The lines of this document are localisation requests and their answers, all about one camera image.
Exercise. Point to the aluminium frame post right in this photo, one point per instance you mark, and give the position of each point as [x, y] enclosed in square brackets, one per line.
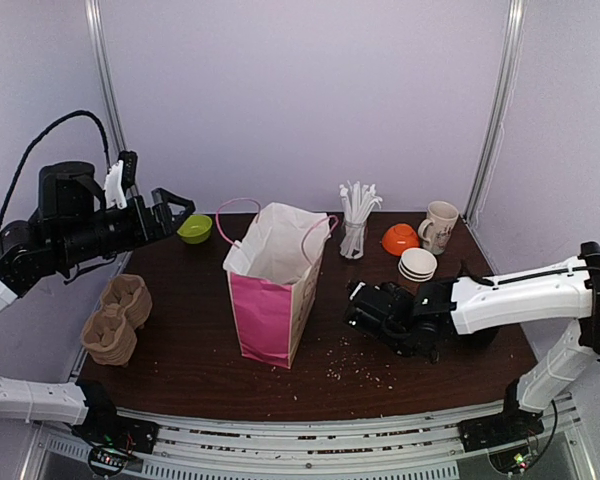
[504, 87]

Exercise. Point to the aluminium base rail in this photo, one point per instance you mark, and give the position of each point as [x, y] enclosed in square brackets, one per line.
[421, 446]

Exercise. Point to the aluminium frame post left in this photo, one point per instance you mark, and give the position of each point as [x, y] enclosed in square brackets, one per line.
[98, 41]

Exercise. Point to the glass jar of straws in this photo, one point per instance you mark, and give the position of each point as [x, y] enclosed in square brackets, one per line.
[358, 201]

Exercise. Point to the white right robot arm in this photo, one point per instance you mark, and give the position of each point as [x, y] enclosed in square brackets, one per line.
[468, 305]

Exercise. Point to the white pink paper bag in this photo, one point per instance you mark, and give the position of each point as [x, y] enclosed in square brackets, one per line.
[272, 275]

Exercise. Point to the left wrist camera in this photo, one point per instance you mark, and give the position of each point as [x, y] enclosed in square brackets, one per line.
[119, 179]

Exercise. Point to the stack of brown paper cups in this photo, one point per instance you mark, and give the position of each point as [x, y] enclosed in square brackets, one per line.
[417, 264]

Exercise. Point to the green plastic bowl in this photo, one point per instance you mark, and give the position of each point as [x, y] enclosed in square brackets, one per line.
[196, 229]

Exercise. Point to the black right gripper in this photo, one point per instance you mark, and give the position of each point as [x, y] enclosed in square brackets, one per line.
[359, 307]

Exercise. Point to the orange plastic bowl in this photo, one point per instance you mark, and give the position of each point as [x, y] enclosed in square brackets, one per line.
[398, 238]

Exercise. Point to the aluminium frame post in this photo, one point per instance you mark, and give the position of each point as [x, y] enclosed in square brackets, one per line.
[98, 41]
[504, 87]

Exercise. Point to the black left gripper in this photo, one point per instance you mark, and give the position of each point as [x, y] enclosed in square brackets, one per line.
[161, 225]

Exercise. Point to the white ceramic mug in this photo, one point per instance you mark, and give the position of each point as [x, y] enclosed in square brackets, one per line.
[436, 229]

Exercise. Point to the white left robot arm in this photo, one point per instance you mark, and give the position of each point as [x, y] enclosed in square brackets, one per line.
[20, 272]

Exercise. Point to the stack of pulp cup carriers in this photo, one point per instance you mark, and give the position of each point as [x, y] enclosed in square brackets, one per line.
[109, 334]

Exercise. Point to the stack of black cup lids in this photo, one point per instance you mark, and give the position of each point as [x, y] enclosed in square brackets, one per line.
[483, 338]

